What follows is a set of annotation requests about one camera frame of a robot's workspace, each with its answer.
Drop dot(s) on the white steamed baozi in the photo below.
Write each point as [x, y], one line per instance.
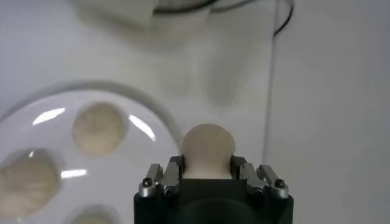
[99, 129]
[208, 146]
[94, 217]
[26, 185]

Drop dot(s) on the white electric cooker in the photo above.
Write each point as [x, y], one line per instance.
[128, 12]

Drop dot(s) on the white round plate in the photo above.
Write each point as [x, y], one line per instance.
[100, 182]

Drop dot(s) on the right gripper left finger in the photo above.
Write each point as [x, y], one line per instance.
[170, 176]

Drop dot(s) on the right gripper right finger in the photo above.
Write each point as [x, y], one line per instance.
[248, 176]

